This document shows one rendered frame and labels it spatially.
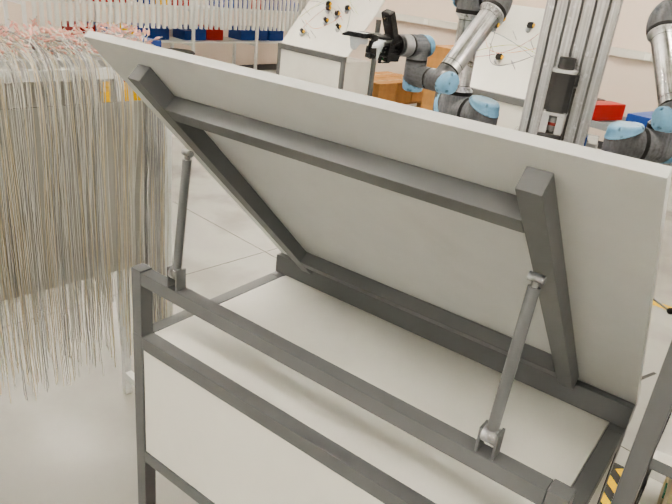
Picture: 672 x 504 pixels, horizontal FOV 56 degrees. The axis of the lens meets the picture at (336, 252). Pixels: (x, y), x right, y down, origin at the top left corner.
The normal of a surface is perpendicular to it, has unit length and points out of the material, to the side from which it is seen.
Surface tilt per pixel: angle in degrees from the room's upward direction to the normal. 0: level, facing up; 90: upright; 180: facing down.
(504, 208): 45
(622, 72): 90
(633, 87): 90
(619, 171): 135
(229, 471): 90
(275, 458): 90
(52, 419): 0
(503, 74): 50
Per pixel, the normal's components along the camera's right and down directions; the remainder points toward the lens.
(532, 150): -0.50, 0.83
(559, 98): -0.41, 0.33
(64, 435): 0.11, -0.91
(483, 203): -0.35, -0.46
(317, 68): -0.70, 0.22
